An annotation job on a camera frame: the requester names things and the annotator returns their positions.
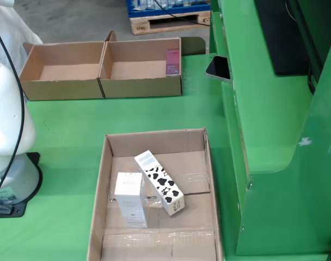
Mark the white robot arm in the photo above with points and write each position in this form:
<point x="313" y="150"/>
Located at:
<point x="7" y="108"/>

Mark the brown cardboard box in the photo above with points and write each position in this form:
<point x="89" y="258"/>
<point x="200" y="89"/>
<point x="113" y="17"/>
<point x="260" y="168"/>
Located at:
<point x="138" y="87"/>
<point x="62" y="89"/>

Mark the shallow cardboard tray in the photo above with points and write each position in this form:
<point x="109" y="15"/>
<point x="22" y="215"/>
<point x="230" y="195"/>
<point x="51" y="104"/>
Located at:
<point x="187" y="217"/>

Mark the cow print carton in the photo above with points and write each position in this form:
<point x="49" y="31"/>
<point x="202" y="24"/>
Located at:
<point x="161" y="182"/>

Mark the small pink carton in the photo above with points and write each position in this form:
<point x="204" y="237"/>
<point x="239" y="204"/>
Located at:
<point x="172" y="62"/>

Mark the white silver cosmetic carton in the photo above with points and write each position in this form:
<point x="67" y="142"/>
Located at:
<point x="130" y="195"/>

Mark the black smartphone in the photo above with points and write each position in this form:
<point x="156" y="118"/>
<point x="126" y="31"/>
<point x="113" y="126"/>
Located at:
<point x="218" y="68"/>

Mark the wooden pallet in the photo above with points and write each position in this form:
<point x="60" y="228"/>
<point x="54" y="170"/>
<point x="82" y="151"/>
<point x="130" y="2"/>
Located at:
<point x="168" y="27"/>

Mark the green metal workstation stand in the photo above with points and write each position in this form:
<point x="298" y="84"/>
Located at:
<point x="277" y="136"/>

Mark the black monitor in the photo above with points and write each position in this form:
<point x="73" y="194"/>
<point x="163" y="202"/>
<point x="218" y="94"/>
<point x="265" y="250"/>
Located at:
<point x="285" y="40"/>

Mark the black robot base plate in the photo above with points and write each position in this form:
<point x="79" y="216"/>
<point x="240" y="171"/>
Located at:
<point x="32" y="160"/>

